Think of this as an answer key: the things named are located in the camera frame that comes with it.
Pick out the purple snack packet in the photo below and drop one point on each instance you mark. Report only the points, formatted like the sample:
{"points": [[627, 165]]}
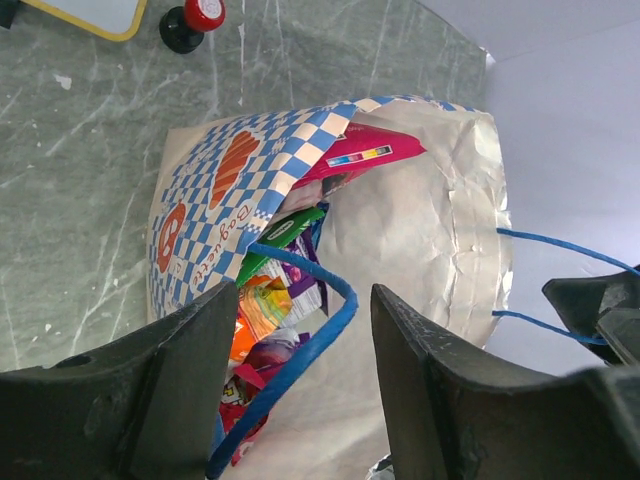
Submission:
{"points": [[308, 297]]}

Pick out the green snack packet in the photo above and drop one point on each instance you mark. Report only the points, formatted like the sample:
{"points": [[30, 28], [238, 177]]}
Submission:
{"points": [[279, 236]]}

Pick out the small yellow-framed whiteboard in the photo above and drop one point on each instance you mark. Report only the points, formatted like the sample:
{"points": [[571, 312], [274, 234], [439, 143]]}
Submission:
{"points": [[113, 20]]}

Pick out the blue checkered paper bag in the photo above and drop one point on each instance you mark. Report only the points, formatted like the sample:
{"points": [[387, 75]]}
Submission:
{"points": [[426, 228]]}

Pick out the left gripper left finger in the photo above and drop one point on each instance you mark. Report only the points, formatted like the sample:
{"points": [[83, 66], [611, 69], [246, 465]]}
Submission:
{"points": [[141, 407]]}

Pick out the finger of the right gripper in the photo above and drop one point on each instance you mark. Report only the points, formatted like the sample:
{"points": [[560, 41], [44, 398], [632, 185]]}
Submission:
{"points": [[602, 311]]}

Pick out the orange snack packet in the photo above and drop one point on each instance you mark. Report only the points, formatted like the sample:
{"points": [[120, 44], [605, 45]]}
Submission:
{"points": [[264, 302]]}

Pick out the red pink snack packet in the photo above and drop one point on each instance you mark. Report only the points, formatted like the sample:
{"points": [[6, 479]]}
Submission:
{"points": [[357, 150]]}

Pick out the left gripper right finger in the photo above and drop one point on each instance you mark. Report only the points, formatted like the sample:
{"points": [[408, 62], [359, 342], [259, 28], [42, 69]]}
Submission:
{"points": [[455, 411]]}

